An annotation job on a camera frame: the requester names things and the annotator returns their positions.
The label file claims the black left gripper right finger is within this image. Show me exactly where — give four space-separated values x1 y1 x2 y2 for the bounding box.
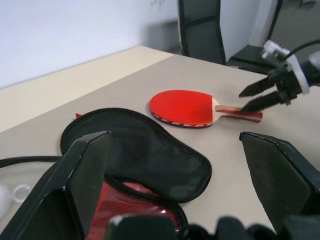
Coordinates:
238 131 320 235

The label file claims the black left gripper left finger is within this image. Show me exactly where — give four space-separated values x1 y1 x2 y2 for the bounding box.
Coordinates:
0 130 113 240

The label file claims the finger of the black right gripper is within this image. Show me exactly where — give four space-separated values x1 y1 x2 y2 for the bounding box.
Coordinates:
238 75 278 98
240 89 285 113

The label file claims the white round zipper pull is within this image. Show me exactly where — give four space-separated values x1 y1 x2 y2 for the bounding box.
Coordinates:
0 183 33 208

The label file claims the red table tennis paddle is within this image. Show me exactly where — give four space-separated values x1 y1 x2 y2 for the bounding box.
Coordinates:
149 88 264 129

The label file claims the red and black paddle case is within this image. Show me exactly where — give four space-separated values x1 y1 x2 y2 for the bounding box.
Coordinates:
0 107 213 240

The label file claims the black low stand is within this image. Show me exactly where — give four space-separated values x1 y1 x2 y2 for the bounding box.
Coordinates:
229 44 272 75

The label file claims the black office chair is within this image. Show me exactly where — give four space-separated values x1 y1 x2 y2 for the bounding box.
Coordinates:
177 0 227 66

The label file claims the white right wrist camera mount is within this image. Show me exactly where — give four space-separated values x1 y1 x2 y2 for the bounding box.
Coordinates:
261 39 311 95

